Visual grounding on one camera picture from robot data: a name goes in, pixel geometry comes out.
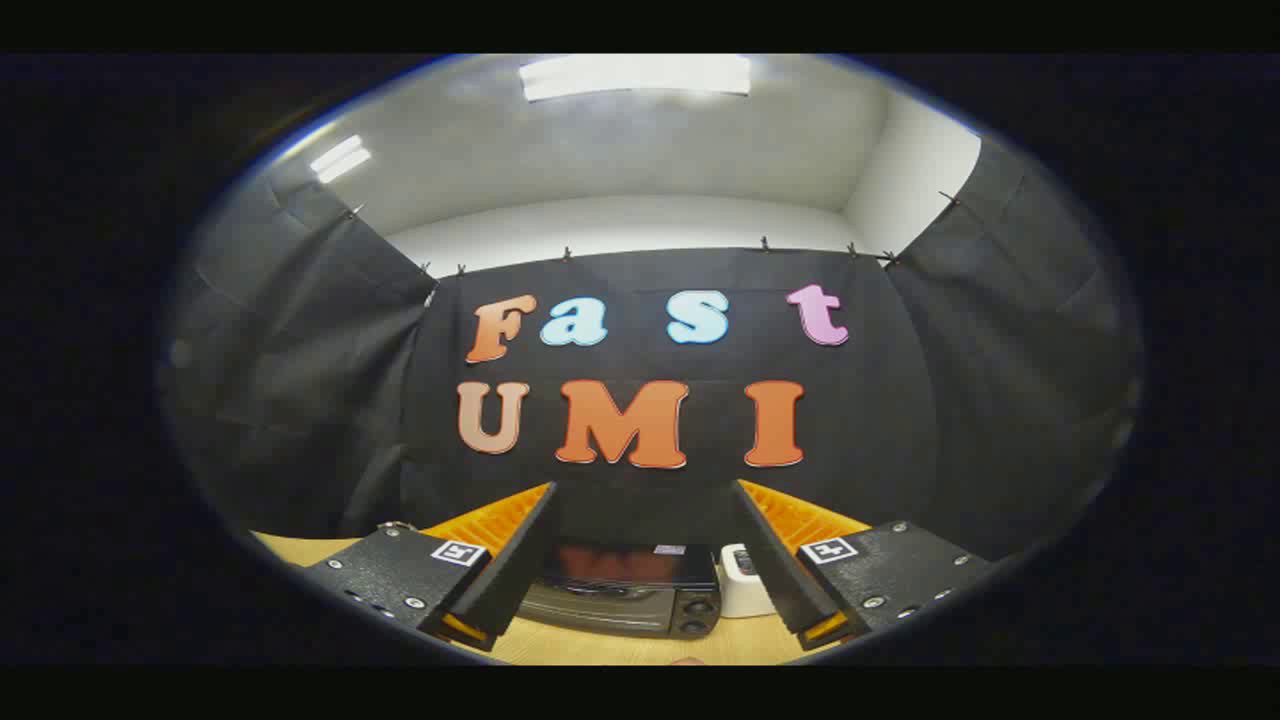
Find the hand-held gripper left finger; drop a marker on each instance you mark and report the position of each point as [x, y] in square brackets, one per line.
[505, 580]

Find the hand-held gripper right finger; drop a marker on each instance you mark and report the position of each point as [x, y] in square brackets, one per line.
[780, 570]

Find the black toaster oven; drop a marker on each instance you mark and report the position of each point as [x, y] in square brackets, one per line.
[620, 605]

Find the white rectangular container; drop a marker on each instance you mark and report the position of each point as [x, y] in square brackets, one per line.
[745, 595]

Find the black backdrop cloth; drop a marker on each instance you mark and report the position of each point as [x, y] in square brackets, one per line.
[900, 400]

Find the dark grey side curtain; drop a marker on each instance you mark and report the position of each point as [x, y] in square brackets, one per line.
[1020, 380]
[290, 380]

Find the small ceiling light panel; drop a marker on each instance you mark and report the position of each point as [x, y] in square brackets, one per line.
[340, 158]

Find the long ceiling light panel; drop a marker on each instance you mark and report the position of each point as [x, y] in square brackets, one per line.
[635, 75]

